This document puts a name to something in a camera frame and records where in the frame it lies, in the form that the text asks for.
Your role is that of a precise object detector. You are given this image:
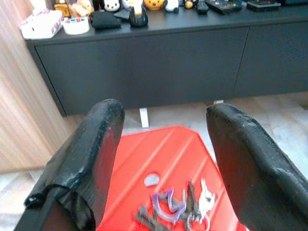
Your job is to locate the light wood cabinet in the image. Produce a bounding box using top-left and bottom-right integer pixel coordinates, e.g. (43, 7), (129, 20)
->
(0, 0), (84, 174)

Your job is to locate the small white black toy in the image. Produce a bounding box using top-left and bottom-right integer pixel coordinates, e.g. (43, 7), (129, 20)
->
(165, 0), (180, 13)

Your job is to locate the yellow box figure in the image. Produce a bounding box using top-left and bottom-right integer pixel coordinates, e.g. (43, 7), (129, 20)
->
(54, 0), (72, 18)

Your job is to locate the white tape roll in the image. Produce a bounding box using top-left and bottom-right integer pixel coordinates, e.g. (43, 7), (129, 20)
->
(61, 16), (91, 36)

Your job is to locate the black and white plush toy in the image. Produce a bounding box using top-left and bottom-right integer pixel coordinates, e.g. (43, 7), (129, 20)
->
(103, 0), (122, 13)

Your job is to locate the brown plush toy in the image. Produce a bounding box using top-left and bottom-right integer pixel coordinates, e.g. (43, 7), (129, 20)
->
(68, 0), (94, 18)

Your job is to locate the white tissue box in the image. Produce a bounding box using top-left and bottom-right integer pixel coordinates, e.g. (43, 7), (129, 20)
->
(18, 8), (64, 40)

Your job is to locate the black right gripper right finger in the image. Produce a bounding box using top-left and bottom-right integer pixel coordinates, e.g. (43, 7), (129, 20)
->
(206, 103), (308, 231)

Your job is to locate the yellow orange plush toy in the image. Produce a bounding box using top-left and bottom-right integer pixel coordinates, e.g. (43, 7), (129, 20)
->
(143, 0), (166, 11)

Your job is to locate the black fabric pouch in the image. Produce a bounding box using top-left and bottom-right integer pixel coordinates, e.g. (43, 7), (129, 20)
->
(89, 11), (122, 31)

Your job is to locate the flat black card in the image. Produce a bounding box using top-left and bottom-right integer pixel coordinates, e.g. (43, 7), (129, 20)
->
(113, 9), (132, 19)

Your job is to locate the bunch of keys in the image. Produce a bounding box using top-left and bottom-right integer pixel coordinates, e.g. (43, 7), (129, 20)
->
(133, 178), (217, 231)

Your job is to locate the black remote with coloured buttons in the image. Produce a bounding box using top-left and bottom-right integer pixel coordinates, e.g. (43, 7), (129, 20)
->
(204, 0), (243, 14)

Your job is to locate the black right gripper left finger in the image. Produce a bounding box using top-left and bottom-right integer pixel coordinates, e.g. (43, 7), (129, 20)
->
(14, 98), (125, 231)

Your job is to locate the flat black box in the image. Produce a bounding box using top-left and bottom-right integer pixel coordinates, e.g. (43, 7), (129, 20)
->
(246, 0), (282, 12)

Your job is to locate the small black remote control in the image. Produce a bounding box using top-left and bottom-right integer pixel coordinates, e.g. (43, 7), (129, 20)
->
(196, 1), (209, 14)

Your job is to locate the red plastic stool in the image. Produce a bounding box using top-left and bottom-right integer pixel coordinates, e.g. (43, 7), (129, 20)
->
(96, 125), (248, 231)

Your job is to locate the black low sideboard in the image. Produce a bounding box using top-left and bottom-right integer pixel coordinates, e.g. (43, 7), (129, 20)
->
(26, 4), (308, 128)

